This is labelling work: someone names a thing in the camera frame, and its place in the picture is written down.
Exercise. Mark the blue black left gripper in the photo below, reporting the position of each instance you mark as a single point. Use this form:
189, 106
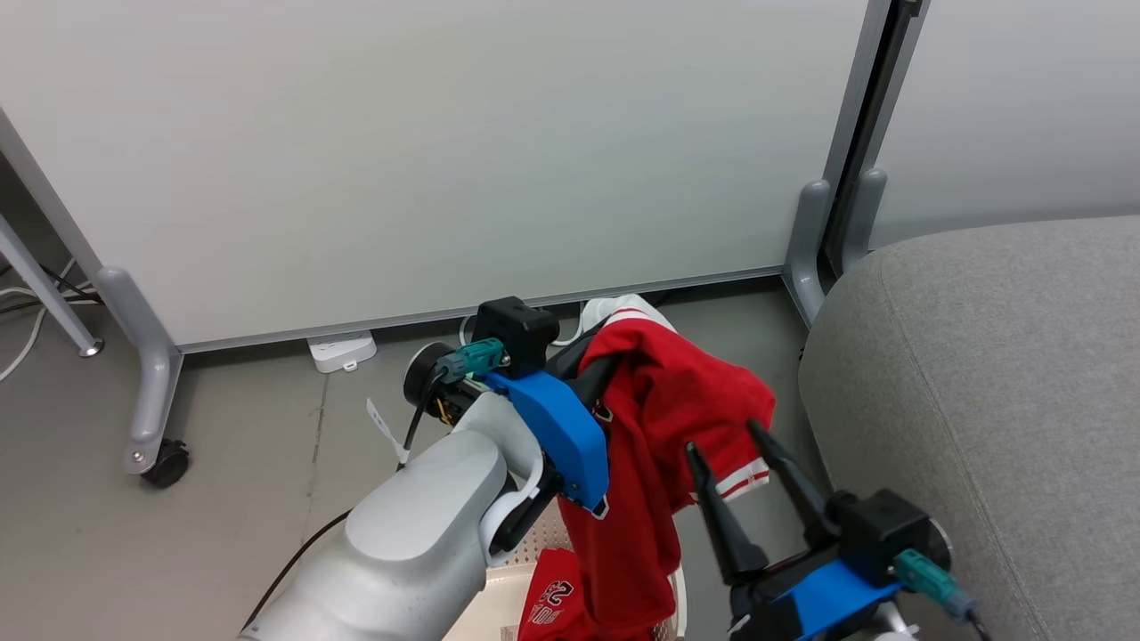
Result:
570, 445

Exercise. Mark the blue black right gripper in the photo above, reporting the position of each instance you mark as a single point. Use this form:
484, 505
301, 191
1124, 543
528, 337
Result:
828, 601

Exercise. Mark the red basketball jersey clothing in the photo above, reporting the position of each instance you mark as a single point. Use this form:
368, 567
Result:
668, 401

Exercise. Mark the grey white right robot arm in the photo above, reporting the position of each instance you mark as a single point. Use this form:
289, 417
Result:
895, 628

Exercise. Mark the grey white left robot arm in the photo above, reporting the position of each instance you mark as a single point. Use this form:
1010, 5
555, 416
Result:
419, 534

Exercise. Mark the white perforated laundry basket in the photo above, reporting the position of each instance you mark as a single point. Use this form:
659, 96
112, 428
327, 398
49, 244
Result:
499, 605

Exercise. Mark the white zip tie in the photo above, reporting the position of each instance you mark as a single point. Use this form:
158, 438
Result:
385, 429

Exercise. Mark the white power strip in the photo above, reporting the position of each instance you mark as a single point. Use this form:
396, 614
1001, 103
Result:
343, 350

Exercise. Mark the grey fabric sofa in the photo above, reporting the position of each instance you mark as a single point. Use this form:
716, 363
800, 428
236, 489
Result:
997, 401

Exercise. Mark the wide white partition panel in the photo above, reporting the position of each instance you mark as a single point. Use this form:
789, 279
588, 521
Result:
401, 151

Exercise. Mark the black caster wheel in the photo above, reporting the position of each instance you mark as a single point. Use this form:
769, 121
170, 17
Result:
167, 463

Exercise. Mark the grey partition foot with caster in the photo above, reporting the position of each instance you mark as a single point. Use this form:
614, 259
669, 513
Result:
151, 374

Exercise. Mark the narrow white partition panel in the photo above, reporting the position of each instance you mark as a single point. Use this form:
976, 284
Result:
1015, 107

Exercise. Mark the grey metal table leg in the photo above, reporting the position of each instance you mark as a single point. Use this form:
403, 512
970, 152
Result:
44, 285

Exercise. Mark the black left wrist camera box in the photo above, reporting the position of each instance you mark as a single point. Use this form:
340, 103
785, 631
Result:
517, 334

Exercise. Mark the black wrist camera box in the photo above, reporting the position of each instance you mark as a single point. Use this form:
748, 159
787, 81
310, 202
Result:
517, 334
877, 530

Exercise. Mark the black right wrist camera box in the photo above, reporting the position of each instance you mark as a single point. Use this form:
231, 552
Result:
877, 530

